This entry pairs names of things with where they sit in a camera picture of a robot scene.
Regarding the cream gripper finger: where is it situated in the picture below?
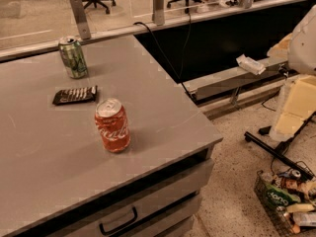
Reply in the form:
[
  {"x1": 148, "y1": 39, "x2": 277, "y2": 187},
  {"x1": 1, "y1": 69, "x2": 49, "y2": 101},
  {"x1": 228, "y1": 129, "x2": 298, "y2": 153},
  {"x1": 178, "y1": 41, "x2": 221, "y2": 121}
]
[{"x1": 269, "y1": 75, "x2": 316, "y2": 141}]

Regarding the red coke can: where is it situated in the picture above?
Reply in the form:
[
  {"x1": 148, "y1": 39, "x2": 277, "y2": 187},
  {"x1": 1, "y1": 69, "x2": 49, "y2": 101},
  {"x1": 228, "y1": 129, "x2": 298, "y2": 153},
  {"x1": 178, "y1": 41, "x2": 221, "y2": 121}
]
[{"x1": 95, "y1": 98, "x2": 130, "y2": 153}]

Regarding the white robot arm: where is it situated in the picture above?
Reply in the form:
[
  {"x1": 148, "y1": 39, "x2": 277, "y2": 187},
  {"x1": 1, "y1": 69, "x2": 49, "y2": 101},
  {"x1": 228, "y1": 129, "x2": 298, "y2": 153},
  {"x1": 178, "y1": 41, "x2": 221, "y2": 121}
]
[{"x1": 269, "y1": 6, "x2": 316, "y2": 141}]

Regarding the green soda can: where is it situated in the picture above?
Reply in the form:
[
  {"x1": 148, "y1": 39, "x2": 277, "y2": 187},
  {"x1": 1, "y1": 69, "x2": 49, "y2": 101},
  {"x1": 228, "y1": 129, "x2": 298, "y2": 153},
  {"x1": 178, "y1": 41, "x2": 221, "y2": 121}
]
[{"x1": 58, "y1": 37, "x2": 88, "y2": 79}]

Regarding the white plastic packet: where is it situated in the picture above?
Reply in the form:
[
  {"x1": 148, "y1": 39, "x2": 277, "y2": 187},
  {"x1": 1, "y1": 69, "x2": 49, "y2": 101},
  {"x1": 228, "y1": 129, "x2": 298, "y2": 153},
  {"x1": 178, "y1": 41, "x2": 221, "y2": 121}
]
[{"x1": 236, "y1": 54, "x2": 266, "y2": 75}]

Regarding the green snack bag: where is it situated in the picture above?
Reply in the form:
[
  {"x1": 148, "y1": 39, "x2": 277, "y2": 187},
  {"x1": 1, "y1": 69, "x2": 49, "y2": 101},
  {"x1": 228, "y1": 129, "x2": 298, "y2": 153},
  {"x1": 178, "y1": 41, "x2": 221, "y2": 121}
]
[{"x1": 265, "y1": 183, "x2": 301, "y2": 206}]

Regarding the dark chocolate bar wrapper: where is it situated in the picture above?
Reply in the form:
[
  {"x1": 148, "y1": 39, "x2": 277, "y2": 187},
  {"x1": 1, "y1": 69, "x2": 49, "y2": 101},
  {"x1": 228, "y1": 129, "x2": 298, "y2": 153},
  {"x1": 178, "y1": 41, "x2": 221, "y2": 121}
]
[{"x1": 52, "y1": 86, "x2": 98, "y2": 106}]

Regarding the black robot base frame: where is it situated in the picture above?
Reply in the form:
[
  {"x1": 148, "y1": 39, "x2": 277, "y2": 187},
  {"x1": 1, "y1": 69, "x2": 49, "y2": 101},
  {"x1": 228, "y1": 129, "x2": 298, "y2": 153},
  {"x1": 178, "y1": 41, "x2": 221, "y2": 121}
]
[{"x1": 244, "y1": 115, "x2": 315, "y2": 180}]

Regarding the wire basket of snacks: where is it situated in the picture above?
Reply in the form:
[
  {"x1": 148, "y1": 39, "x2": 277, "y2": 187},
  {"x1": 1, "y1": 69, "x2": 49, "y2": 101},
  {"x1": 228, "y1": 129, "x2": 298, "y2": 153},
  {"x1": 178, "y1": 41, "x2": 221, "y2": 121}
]
[{"x1": 254, "y1": 170, "x2": 316, "y2": 237}]

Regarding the metal railing post middle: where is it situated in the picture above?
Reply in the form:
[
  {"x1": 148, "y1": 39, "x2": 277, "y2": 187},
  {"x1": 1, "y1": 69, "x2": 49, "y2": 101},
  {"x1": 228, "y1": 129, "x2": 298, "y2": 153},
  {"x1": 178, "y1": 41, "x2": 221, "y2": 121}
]
[{"x1": 152, "y1": 0, "x2": 165, "y2": 26}]

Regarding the metal railing post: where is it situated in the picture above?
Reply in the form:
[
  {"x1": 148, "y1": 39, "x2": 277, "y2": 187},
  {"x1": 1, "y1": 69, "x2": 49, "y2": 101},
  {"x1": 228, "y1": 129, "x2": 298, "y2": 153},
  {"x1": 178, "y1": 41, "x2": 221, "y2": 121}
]
[
  {"x1": 152, "y1": 0, "x2": 165, "y2": 26},
  {"x1": 69, "y1": 0, "x2": 91, "y2": 40}
]

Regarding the black cable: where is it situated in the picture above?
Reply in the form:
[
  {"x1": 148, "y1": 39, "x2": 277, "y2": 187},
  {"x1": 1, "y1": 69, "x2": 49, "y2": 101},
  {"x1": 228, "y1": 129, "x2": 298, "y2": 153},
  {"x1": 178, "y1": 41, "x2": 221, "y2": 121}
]
[{"x1": 132, "y1": 14, "x2": 193, "y2": 96}]

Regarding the grey drawer with black handle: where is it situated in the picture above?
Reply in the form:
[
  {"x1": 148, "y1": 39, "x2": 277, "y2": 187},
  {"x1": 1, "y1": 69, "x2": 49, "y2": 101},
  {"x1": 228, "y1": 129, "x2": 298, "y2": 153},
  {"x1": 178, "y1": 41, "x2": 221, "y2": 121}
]
[{"x1": 47, "y1": 159, "x2": 213, "y2": 237}]

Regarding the metal railing post left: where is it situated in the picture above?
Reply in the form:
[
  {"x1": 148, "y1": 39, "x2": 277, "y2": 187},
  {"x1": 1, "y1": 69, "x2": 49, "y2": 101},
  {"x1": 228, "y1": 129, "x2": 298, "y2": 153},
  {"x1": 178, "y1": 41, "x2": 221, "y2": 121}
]
[{"x1": 69, "y1": 0, "x2": 91, "y2": 40}]

